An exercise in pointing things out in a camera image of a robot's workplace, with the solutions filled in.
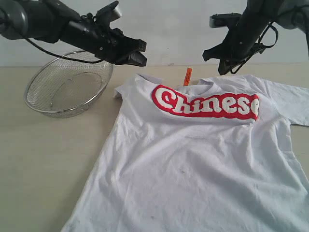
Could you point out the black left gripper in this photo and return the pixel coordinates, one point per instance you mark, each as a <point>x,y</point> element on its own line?
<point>105,43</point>

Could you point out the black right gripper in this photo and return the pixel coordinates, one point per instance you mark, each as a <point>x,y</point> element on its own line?
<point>235,47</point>

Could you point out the white t-shirt red print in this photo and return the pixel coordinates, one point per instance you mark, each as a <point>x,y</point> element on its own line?
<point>213,157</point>

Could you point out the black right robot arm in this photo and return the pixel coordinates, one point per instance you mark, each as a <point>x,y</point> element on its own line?
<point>246,30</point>

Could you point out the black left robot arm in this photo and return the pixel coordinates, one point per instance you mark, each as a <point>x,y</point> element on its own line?
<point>51,21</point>

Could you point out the metal mesh basket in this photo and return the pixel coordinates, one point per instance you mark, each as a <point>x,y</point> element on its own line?
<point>67,87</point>

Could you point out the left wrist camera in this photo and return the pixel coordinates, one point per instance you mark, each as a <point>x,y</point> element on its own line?
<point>105,15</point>

